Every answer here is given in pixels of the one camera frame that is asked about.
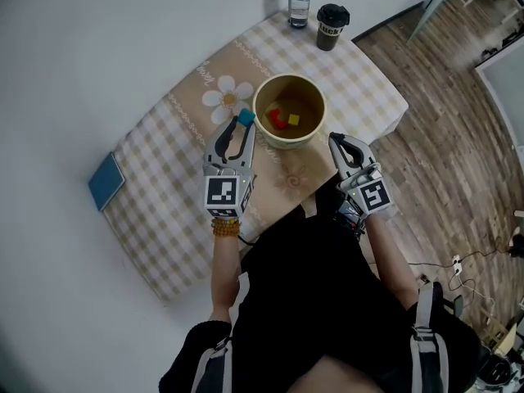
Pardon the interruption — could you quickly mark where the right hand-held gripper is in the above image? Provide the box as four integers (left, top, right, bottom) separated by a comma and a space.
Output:
327, 132, 393, 233

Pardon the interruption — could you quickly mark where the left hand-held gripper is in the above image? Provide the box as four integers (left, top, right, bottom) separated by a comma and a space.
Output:
203, 115, 257, 221

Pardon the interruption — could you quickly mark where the teal blue cube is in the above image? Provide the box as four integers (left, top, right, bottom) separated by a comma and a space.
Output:
237, 107, 257, 129

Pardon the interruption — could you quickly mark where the red cube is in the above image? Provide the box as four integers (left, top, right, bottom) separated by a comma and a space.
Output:
269, 108, 289, 131

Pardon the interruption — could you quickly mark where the person's right forearm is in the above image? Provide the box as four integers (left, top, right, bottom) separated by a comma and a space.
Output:
364, 215, 422, 313

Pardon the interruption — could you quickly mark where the person's left forearm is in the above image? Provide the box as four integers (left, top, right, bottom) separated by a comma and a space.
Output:
208, 235, 243, 323

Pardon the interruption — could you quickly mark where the round cream cardboard bucket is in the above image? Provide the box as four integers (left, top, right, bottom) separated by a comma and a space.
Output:
252, 74, 327, 151

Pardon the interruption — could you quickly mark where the beige checked tablecloth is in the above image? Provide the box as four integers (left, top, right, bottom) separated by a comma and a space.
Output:
102, 10, 409, 302

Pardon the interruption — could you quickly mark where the black tumbler cup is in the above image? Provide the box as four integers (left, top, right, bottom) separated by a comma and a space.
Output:
315, 2, 351, 52

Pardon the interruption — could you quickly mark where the blue notebook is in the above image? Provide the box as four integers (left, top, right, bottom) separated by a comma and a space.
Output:
88, 151, 126, 213

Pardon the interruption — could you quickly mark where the person's black clothing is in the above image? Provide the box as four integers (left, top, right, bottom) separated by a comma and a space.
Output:
158, 182, 482, 393

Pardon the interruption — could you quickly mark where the clear bottle with teal lid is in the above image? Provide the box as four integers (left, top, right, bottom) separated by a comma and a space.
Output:
287, 0, 313, 29

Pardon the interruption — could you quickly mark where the grey glass partition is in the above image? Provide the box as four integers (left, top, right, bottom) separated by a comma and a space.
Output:
407, 0, 458, 47

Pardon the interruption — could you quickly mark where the orange beaded bracelet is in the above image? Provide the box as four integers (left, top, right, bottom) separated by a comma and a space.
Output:
210, 217, 242, 239

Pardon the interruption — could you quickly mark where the grey right shoulder strap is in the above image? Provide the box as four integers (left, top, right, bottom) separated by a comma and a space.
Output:
410, 281, 449, 393

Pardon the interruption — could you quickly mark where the grey shoulder strap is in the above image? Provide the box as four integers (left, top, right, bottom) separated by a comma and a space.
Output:
410, 281, 449, 393
190, 336, 233, 393

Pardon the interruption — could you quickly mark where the grey left shoulder strap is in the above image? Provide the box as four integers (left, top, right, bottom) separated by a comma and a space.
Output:
190, 336, 233, 393

